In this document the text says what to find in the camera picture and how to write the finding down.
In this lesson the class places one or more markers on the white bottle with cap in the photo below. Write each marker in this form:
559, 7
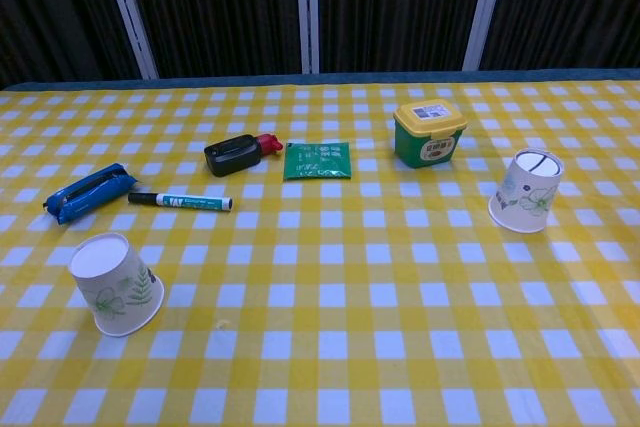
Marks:
525, 197

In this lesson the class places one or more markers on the white floral paper cup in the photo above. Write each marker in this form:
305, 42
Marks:
120, 292

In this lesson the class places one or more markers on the green circuit board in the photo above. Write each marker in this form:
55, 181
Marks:
317, 161

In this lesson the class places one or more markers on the black bottle with red cap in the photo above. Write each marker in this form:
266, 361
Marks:
232, 154

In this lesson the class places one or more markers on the green tub with yellow lid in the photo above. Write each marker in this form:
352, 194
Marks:
425, 147

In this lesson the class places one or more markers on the white green marker pen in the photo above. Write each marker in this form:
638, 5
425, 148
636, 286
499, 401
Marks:
190, 202

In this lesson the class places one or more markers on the blue-edged table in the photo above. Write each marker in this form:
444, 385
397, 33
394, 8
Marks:
225, 81

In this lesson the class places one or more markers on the yellow white checkered tablecloth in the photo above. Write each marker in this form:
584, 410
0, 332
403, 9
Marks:
320, 347

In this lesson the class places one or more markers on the dark ribbed partition panel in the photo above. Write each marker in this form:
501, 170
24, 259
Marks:
215, 7
575, 7
50, 12
400, 7

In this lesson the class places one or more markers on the white partition post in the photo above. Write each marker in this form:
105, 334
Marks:
307, 7
127, 9
484, 7

